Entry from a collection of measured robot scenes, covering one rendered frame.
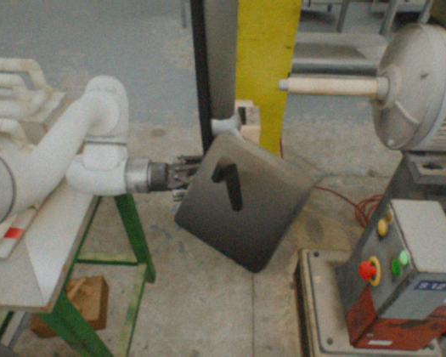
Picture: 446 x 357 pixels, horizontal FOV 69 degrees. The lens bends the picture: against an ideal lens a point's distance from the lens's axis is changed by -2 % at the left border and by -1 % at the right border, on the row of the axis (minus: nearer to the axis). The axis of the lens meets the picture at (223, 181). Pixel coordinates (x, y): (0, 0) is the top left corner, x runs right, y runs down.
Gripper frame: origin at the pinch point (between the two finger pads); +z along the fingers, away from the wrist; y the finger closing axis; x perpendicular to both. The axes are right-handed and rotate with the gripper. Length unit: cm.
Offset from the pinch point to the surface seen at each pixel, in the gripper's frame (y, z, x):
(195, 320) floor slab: 9, -13, -101
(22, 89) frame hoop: -16, -54, 14
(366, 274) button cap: 24.9, 27.9, 1.3
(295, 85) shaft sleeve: -5.6, 11.8, 24.8
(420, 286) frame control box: 30.7, 32.5, 10.8
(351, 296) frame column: 9, 49, -61
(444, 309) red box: 21, 67, -35
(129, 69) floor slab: -239, -98, -131
